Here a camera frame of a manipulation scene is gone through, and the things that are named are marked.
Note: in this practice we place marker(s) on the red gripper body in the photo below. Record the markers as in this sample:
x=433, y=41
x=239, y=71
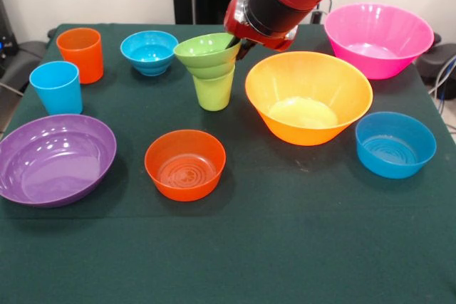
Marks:
x=233, y=21

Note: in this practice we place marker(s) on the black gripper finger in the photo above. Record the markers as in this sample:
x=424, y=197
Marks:
x=233, y=42
x=246, y=49

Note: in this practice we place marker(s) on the green stepped bowl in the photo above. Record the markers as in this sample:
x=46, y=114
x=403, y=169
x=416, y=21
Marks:
x=206, y=62

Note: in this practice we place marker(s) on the orange round bowl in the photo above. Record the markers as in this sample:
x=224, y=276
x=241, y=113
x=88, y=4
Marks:
x=185, y=176

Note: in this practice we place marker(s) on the green plastic cup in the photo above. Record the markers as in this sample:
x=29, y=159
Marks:
x=213, y=94

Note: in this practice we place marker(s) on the large yellow-orange bowl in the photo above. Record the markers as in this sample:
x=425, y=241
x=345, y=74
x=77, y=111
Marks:
x=306, y=87

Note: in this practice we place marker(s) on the black power adapter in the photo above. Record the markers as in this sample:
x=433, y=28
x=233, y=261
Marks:
x=316, y=18

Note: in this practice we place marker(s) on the light blue stepped bowl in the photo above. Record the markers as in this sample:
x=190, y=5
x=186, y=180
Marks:
x=149, y=51

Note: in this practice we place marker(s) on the large pink bowl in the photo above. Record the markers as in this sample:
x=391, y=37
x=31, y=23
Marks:
x=377, y=33

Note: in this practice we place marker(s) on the orange plastic cup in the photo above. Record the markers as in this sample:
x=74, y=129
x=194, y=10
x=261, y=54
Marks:
x=83, y=62

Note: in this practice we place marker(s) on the blue plastic cup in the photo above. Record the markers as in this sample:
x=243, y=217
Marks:
x=58, y=94

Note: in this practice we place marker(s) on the blue round bowl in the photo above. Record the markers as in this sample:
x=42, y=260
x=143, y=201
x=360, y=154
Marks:
x=395, y=154

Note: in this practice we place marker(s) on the black equipment base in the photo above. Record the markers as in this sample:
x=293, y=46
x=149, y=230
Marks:
x=440, y=60

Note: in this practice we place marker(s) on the dark green tablecloth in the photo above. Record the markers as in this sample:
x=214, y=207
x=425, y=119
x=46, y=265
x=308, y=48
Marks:
x=249, y=247

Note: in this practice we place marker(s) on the large purple bowl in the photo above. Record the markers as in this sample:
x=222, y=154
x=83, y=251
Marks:
x=53, y=161

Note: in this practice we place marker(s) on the black computer case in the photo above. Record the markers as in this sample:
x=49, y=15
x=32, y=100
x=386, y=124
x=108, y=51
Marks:
x=7, y=40

